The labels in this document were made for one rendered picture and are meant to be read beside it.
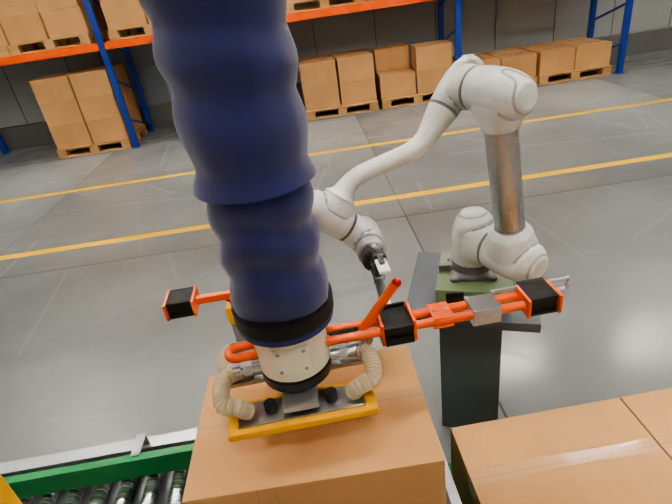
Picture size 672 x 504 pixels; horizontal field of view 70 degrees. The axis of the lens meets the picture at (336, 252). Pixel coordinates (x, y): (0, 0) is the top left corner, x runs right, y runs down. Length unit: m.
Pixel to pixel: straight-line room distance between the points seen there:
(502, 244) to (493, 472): 0.73
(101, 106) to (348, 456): 8.00
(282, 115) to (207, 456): 0.85
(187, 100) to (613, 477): 1.53
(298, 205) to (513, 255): 1.01
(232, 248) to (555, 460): 1.23
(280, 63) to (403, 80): 7.54
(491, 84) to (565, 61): 7.79
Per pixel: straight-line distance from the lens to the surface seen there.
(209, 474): 1.27
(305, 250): 0.93
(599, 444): 1.82
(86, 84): 8.77
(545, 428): 1.82
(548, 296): 1.22
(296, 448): 1.25
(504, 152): 1.55
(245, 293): 0.96
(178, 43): 0.81
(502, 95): 1.44
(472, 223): 1.85
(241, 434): 1.14
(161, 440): 1.91
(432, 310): 1.16
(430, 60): 8.39
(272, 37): 0.82
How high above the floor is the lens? 1.91
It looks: 29 degrees down
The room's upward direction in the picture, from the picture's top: 9 degrees counter-clockwise
